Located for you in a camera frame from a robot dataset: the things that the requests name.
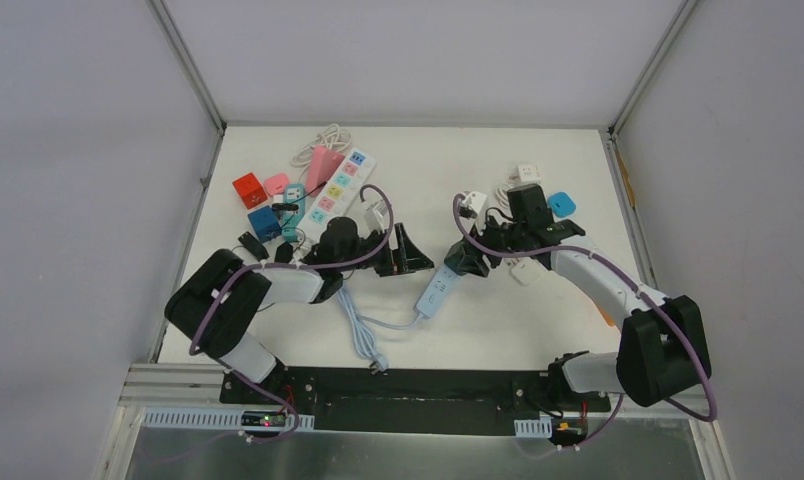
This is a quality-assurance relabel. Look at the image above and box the black thin cable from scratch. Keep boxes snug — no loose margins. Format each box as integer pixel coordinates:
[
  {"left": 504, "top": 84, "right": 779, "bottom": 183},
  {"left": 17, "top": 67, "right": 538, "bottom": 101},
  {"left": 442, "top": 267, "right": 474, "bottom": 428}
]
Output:
[{"left": 270, "top": 192, "right": 330, "bottom": 263}]

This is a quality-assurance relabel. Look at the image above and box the blue folding plug adapter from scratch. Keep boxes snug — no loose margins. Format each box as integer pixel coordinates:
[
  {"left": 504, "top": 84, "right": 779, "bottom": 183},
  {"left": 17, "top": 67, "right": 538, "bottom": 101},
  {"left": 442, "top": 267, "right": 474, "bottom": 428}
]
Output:
[{"left": 547, "top": 191, "right": 577, "bottom": 218}]

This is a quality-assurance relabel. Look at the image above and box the white coiled cable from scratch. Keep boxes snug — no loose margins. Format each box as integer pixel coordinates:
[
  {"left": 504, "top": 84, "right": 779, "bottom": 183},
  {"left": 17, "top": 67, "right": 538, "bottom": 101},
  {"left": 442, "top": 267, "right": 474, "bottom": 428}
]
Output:
[{"left": 289, "top": 123, "right": 354, "bottom": 167}]

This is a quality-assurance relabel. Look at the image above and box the teal power strip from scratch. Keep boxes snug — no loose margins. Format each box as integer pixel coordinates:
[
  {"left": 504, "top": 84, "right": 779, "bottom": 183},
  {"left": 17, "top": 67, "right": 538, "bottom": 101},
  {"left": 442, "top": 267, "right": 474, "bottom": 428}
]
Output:
[{"left": 281, "top": 183, "right": 307, "bottom": 242}]

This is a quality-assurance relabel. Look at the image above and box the black charger with cable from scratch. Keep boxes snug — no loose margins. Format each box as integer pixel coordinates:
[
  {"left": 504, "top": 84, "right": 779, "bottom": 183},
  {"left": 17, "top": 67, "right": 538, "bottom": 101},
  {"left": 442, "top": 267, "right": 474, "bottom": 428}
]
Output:
[{"left": 237, "top": 231, "right": 269, "bottom": 261}]

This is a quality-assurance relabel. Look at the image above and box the small white cube adapter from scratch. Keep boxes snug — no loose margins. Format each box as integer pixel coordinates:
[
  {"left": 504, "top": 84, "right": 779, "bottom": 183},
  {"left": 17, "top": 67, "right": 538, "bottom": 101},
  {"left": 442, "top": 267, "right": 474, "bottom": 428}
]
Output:
[{"left": 506, "top": 258, "right": 545, "bottom": 287}]

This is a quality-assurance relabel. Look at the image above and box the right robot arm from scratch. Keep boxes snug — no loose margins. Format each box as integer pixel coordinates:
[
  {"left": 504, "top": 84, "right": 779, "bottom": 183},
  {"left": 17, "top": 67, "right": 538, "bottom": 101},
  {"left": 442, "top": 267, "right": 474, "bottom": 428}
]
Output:
[{"left": 444, "top": 184, "right": 716, "bottom": 416}]

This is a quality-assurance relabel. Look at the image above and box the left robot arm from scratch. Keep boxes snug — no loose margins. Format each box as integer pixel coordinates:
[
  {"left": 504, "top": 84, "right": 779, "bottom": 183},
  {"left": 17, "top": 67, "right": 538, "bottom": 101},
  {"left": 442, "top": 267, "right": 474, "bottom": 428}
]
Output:
[{"left": 164, "top": 217, "right": 434, "bottom": 405}]

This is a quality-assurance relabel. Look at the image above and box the pink wedge power strip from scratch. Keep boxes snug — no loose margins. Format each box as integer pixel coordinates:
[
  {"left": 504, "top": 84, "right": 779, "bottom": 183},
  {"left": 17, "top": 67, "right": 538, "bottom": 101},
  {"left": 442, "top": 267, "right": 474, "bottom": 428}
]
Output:
[{"left": 305, "top": 145, "right": 345, "bottom": 197}]

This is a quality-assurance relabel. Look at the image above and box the white multicolour power strip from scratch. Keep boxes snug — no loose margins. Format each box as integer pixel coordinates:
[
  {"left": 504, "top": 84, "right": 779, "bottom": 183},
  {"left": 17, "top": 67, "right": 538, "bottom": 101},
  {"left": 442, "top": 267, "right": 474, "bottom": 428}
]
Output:
[{"left": 297, "top": 149, "right": 377, "bottom": 246}]

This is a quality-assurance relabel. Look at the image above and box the black plug adapter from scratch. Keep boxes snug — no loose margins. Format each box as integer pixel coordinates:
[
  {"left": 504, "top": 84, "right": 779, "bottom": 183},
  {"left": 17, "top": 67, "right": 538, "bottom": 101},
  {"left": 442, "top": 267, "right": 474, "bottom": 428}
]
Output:
[{"left": 274, "top": 242, "right": 294, "bottom": 264}]

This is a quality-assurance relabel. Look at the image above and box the white tiger cube adapter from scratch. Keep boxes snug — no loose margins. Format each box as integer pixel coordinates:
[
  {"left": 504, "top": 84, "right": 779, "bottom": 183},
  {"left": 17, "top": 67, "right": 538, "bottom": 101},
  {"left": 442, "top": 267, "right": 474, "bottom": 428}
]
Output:
[{"left": 508, "top": 164, "right": 542, "bottom": 186}]

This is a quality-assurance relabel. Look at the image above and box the pink square adapter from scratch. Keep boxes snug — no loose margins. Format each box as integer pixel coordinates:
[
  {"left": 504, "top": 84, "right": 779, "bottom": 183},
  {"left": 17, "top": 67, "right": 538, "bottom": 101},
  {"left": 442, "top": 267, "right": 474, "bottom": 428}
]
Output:
[{"left": 263, "top": 173, "right": 290, "bottom": 197}]

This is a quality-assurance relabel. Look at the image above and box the dark green cube adapter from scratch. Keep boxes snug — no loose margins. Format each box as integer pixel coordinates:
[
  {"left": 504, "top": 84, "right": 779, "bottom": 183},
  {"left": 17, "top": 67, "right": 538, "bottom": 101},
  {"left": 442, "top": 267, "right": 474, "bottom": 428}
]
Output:
[{"left": 450, "top": 255, "right": 490, "bottom": 278}]

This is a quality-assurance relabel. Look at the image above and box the red cube socket adapter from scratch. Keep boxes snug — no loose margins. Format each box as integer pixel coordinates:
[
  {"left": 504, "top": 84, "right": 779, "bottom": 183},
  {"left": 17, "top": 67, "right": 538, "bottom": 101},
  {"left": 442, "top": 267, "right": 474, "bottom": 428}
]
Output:
[{"left": 232, "top": 172, "right": 268, "bottom": 210}]

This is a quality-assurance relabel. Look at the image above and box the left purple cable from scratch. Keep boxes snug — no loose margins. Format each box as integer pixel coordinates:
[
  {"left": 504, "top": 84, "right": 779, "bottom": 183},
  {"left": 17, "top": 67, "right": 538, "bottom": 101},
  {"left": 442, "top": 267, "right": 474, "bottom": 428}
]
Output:
[{"left": 188, "top": 184, "right": 395, "bottom": 446}]

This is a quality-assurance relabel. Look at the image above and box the orange power strip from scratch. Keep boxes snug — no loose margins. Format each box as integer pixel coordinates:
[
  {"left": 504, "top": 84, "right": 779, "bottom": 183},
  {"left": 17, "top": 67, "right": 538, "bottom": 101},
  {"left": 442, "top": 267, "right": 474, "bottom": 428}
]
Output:
[{"left": 597, "top": 306, "right": 617, "bottom": 328}]

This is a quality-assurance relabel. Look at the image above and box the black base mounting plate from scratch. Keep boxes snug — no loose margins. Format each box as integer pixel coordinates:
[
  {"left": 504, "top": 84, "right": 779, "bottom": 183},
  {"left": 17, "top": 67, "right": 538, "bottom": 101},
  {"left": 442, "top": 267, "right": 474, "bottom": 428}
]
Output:
[{"left": 219, "top": 366, "right": 612, "bottom": 437}]

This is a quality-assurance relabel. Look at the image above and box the dark blue cube adapter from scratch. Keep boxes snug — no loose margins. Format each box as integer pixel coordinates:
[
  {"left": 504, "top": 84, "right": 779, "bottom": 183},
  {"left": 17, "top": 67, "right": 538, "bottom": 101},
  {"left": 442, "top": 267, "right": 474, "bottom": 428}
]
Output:
[{"left": 247, "top": 206, "right": 282, "bottom": 243}]

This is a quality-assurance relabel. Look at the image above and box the purple cable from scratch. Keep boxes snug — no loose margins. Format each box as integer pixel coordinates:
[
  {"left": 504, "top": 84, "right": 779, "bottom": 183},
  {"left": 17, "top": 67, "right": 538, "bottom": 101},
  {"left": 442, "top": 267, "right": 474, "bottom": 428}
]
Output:
[
  {"left": 452, "top": 193, "right": 719, "bottom": 460},
  {"left": 188, "top": 184, "right": 395, "bottom": 446}
]

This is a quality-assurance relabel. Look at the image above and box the light blue power strip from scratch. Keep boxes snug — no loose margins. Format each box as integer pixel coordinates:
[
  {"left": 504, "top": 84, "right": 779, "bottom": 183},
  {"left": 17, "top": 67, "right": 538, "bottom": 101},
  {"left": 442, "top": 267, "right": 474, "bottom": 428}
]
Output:
[{"left": 336, "top": 265, "right": 460, "bottom": 374}]

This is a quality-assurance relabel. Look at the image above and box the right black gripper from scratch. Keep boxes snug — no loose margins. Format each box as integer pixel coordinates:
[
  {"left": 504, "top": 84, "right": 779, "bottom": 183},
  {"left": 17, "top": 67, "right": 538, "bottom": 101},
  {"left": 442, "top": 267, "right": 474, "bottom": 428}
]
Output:
[{"left": 456, "top": 209, "right": 527, "bottom": 277}]

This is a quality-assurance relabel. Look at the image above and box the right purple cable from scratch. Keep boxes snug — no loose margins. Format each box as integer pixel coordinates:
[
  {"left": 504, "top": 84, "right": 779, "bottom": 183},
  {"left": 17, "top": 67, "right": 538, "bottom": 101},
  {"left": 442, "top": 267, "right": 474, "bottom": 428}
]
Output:
[{"left": 452, "top": 193, "right": 719, "bottom": 460}]

